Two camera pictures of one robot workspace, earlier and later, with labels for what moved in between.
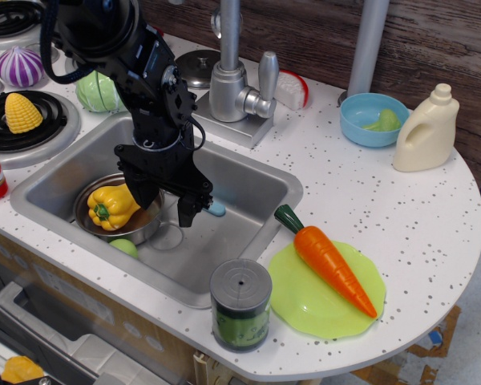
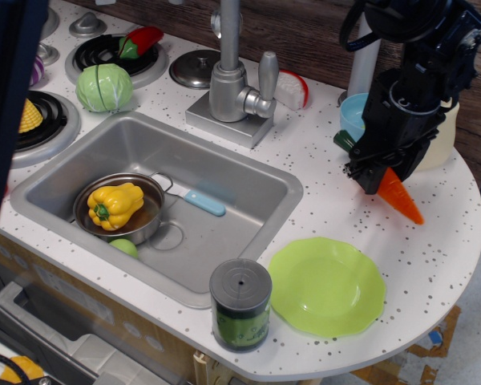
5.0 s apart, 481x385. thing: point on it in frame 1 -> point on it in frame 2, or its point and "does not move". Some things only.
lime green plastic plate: x=307 y=304 does not move
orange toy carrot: x=319 y=252 -> x=394 y=189
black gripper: x=167 y=156 -> x=392 y=139
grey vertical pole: x=367 y=46 does not move
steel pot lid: x=196 y=67 does not move
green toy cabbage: x=98 y=92 does not move
